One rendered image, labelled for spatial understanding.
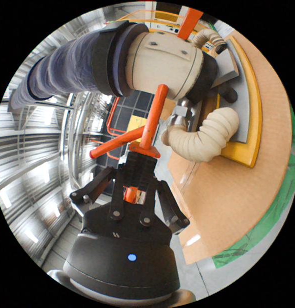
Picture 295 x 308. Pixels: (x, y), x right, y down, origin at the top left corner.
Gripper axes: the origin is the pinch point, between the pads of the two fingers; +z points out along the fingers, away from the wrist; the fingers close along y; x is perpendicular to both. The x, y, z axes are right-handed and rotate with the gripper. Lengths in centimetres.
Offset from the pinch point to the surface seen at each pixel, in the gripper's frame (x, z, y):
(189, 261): -61, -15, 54
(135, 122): 65, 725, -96
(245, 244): -42, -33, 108
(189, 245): -56, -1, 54
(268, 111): 18.5, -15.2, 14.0
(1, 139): -76, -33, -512
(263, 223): -18, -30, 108
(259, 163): 10.6, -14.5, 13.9
